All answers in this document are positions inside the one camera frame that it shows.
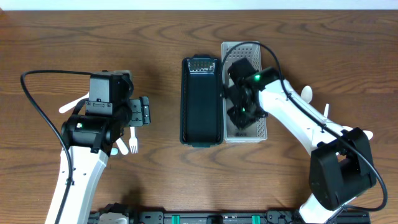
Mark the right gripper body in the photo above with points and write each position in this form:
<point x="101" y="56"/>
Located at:
<point x="237" y="101"/>

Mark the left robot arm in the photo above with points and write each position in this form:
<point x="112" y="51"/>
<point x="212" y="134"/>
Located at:
<point x="95" y="124"/>

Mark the white fork tines down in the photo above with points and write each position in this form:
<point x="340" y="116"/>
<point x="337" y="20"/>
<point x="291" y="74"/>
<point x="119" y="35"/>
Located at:
<point x="133" y="142"/>

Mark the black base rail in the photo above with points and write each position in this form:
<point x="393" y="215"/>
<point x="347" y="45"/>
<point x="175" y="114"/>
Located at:
<point x="118" y="213"/>

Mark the white spoon thin handle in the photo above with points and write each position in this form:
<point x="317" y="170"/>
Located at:
<point x="326" y="110"/>

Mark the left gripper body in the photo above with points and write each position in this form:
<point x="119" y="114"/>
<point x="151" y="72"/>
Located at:
<point x="138" y="111"/>

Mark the white fork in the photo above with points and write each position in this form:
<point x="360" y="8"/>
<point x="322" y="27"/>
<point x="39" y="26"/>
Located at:
<point x="114" y="151"/>
<point x="124" y="150"/>

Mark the black plastic basket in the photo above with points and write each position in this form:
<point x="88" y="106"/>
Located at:
<point x="201" y="109"/>

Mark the clear plastic basket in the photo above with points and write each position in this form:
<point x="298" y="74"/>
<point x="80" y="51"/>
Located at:
<point x="257" y="131"/>

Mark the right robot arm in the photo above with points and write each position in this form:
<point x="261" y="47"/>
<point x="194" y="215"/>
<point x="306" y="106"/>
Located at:
<point x="340" y="157"/>

